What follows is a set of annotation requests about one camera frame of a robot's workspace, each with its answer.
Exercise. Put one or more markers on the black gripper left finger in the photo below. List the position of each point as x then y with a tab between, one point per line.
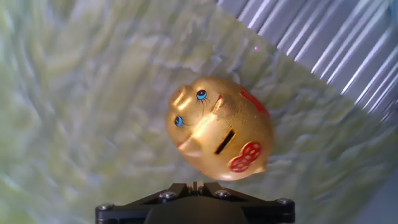
124	211

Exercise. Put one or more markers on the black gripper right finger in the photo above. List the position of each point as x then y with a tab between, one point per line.
267	211

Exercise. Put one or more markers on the golden piggy bank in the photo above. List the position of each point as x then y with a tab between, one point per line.
217	124

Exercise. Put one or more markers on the green marble pattern mat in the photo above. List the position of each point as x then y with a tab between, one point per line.
77	109

